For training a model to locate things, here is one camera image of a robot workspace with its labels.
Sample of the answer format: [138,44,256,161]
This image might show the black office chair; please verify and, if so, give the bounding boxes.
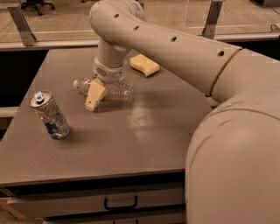
[21,0,55,16]

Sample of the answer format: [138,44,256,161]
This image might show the grey drawer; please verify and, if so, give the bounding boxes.
[8,188,185,218]
[43,213,186,224]

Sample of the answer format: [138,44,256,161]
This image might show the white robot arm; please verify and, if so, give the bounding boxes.
[89,0,280,224]

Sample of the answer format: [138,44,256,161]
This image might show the silver blue drink can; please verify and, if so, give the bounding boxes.
[29,90,70,140]

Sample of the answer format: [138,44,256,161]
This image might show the clear plastic water bottle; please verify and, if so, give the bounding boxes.
[73,77,134,102]

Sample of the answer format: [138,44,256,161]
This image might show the grey upper drawer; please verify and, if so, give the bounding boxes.
[8,188,185,218]

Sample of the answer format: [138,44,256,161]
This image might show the left metal railing bracket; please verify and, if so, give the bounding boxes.
[7,5,36,46]

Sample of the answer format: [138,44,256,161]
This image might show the black drawer handle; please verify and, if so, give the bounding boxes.
[103,195,138,211]

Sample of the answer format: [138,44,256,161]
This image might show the metal railing base rail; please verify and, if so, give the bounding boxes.
[0,31,280,52]

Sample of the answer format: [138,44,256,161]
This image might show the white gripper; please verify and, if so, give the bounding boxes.
[85,57,124,112]

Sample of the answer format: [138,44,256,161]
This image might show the yellow sponge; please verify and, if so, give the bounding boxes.
[129,54,160,77]

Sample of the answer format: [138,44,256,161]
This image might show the grey lower drawer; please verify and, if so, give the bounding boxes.
[43,213,186,224]

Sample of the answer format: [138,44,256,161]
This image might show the right metal railing bracket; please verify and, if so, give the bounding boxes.
[202,0,223,39]

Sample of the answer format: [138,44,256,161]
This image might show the metal railing bracket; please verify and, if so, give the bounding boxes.
[202,0,223,39]
[7,5,36,46]

